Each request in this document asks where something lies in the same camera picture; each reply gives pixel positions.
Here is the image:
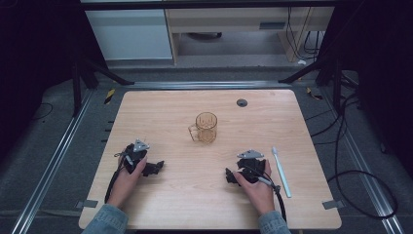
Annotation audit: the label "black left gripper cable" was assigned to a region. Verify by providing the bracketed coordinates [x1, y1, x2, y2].
[103, 151, 131, 205]

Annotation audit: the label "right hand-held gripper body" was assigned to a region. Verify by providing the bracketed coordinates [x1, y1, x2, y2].
[236, 148, 268, 184]

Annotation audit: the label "aluminium floor rail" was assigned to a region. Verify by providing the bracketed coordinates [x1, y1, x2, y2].
[10, 90, 95, 234]
[320, 88, 406, 234]
[124, 80, 294, 91]

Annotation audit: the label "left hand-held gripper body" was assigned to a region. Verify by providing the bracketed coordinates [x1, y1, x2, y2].
[122, 138, 151, 176]

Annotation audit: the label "white cabinet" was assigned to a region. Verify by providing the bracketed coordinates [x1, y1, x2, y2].
[85, 9, 173, 61]

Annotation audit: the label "yellow black tape strip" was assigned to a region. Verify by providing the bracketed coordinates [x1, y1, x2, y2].
[305, 86, 324, 100]
[103, 88, 117, 105]

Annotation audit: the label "amber glass mug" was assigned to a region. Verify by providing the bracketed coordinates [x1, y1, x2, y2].
[187, 111, 219, 145]

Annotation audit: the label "person's right hand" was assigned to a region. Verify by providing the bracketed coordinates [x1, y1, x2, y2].
[232, 159, 277, 217]

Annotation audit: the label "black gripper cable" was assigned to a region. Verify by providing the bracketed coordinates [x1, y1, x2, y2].
[103, 151, 131, 205]
[245, 165, 288, 224]

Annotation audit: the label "person's left hand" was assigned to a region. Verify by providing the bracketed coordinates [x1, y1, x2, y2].
[106, 156, 149, 210]

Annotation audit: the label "grey tape patch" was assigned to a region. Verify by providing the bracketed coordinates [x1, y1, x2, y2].
[75, 199, 99, 210]
[321, 199, 346, 211]

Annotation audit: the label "pale blue toothbrush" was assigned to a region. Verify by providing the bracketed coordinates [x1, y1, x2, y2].
[271, 146, 293, 199]

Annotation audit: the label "thin black floor cable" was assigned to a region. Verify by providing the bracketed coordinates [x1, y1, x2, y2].
[31, 101, 55, 122]

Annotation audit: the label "looped black floor cable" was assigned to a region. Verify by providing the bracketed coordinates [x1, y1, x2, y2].
[326, 93, 399, 219]

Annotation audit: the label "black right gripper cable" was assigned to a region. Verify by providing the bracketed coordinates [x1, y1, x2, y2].
[245, 165, 288, 224]

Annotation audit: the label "black cables under desk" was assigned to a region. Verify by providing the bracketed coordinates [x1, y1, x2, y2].
[286, 7, 323, 61]

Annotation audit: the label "black metal stand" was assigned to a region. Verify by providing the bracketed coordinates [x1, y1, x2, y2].
[70, 58, 135, 117]
[278, 54, 345, 113]

